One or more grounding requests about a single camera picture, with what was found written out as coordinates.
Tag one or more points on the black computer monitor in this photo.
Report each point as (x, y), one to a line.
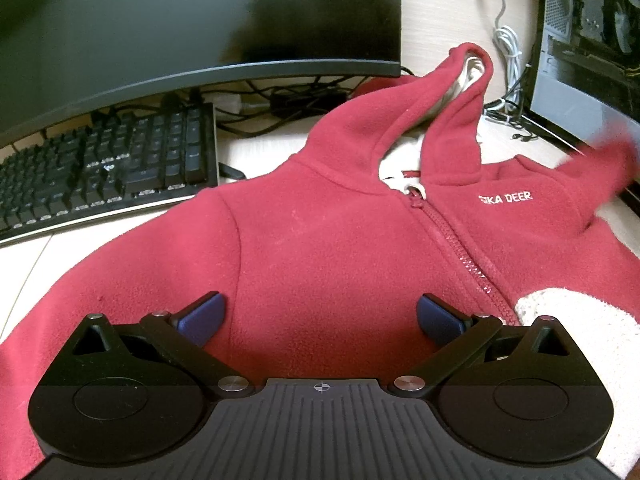
(190, 20)

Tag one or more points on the black keyboard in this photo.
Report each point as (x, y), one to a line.
(100, 160)

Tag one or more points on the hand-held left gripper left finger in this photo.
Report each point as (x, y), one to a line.
(202, 317)

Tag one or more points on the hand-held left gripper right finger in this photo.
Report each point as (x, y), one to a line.
(436, 317)

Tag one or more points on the red fleece hoodie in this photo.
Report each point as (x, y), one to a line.
(325, 230)

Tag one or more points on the glass-sided computer case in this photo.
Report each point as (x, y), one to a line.
(585, 35)

